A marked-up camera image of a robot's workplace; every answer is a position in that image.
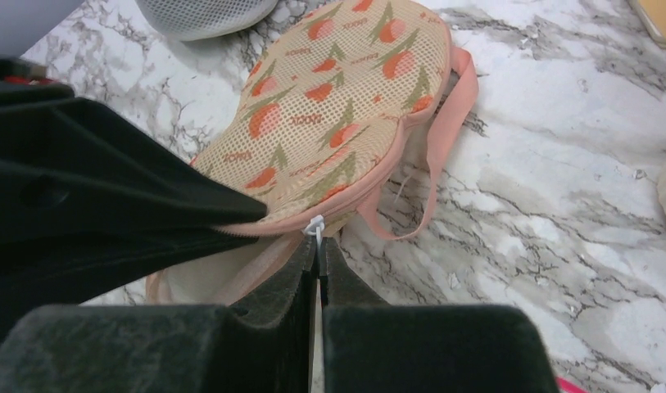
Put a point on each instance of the pink framed whiteboard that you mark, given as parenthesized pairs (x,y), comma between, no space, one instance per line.
(568,387)

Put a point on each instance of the yellow spiral notebook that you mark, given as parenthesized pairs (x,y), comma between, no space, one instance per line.
(653,16)

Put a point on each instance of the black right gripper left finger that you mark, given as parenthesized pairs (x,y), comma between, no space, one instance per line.
(262,343)

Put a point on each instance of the white cylindrical mesh bag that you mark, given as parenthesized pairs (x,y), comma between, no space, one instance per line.
(191,20)

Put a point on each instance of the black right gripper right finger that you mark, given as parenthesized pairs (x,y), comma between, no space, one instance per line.
(370,345)

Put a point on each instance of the floral mesh laundry bag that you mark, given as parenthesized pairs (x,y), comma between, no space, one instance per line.
(322,123)

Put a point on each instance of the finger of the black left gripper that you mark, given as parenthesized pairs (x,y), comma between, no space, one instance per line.
(89,202)

